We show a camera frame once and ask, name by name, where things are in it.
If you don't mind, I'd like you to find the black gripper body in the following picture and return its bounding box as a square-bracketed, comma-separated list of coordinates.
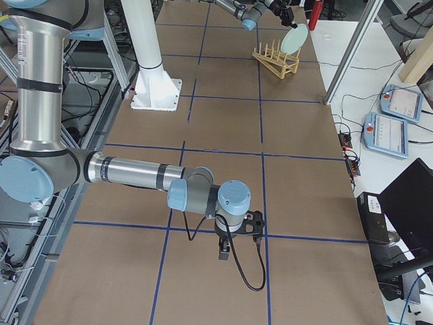
[215, 225, 231, 248]
[270, 0, 291, 17]

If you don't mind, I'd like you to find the light green plate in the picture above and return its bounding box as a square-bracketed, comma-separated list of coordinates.
[281, 24, 309, 55]

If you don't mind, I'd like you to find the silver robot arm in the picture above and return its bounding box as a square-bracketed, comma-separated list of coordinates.
[211, 0, 298, 30]
[1, 1, 251, 259]

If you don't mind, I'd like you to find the wooden plate rack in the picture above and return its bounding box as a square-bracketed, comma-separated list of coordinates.
[252, 40, 301, 80]

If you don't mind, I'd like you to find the red cylinder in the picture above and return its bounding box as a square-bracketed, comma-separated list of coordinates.
[309, 0, 323, 31]

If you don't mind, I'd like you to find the far teach pendant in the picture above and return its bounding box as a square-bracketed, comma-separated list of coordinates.
[380, 84, 422, 123]

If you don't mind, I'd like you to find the teach pendant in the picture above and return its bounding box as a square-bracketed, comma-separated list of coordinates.
[363, 112, 409, 158]
[380, 84, 422, 123]

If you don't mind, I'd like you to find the wooden beam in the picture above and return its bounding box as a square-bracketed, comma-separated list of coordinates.
[398, 28, 432, 84]

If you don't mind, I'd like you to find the orange black power strip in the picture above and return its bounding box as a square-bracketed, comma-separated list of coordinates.
[338, 132, 361, 177]

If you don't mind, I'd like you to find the black computer box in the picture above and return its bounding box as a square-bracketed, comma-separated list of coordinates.
[357, 192, 389, 245]

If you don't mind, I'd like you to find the near teach pendant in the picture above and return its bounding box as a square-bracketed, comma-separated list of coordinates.
[363, 112, 409, 158]

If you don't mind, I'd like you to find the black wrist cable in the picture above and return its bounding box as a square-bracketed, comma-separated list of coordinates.
[182, 209, 267, 291]

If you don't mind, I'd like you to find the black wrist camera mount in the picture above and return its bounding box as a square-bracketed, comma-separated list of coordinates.
[235, 211, 265, 237]

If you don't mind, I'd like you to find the aluminium frame post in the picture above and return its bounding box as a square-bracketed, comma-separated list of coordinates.
[323, 0, 384, 105]

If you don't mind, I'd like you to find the white pedestal column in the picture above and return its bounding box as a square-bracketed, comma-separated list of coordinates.
[121, 0, 182, 111]

